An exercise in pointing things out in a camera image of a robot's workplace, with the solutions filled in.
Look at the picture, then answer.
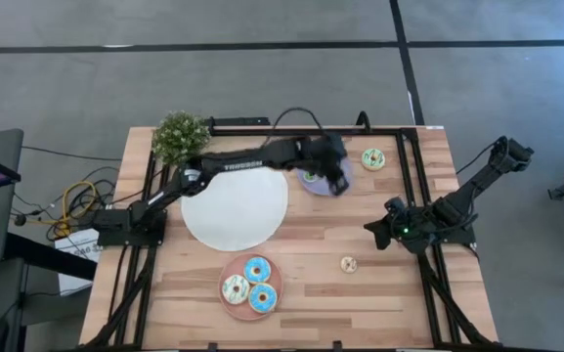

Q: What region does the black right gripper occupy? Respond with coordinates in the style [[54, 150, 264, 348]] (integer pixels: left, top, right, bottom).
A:
[[363, 213, 412, 251]]

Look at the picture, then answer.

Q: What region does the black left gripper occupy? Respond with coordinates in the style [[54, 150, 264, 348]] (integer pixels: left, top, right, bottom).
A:
[[310, 132, 351, 197]]

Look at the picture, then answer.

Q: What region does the blue iced donut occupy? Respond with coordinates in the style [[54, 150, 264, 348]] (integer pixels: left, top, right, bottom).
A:
[[247, 282, 280, 315], [242, 256, 273, 286]]

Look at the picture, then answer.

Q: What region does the white iced striped donut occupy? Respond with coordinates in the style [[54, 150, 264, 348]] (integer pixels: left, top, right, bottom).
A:
[[221, 274, 251, 305]]

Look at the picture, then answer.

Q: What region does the purple round plate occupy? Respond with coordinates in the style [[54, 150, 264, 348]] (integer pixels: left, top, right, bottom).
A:
[[295, 154, 355, 198]]

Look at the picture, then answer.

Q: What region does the small sprinkled white donut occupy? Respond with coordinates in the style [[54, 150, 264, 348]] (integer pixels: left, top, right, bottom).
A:
[[339, 255, 359, 275]]

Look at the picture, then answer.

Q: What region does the black flat bar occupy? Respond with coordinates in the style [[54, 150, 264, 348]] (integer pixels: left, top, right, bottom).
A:
[[211, 115, 272, 127]]

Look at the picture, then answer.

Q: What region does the pink round plate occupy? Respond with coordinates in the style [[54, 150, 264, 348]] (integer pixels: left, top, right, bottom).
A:
[[217, 251, 284, 323]]

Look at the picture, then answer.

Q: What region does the green potted plant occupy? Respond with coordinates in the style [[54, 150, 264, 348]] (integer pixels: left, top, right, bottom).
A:
[[152, 110, 213, 167]]

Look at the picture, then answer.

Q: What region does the white paper sheet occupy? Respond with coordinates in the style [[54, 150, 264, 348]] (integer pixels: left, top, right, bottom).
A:
[[54, 227, 103, 297]]

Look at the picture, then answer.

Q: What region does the black desk beam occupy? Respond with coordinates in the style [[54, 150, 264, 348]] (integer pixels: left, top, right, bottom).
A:
[[3, 233, 98, 283]]

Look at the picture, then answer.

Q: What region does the black aluminium table frame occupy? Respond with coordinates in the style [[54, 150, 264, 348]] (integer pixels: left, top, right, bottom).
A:
[[80, 124, 500, 352]]

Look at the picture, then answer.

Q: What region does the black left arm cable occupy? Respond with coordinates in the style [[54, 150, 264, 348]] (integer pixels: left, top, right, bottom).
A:
[[270, 106, 329, 146]]

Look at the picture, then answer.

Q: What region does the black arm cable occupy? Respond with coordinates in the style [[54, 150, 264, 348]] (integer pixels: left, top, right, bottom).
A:
[[270, 106, 329, 146], [456, 140, 500, 176]]

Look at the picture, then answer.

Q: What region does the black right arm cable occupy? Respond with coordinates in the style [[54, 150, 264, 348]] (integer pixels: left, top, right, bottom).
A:
[[456, 140, 500, 176]]

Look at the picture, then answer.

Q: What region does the black floor cable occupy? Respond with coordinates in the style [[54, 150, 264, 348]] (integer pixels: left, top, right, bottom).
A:
[[21, 145, 125, 162]]

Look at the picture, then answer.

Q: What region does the yellow floor cable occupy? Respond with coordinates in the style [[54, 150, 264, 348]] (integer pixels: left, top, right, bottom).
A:
[[41, 180, 98, 239]]

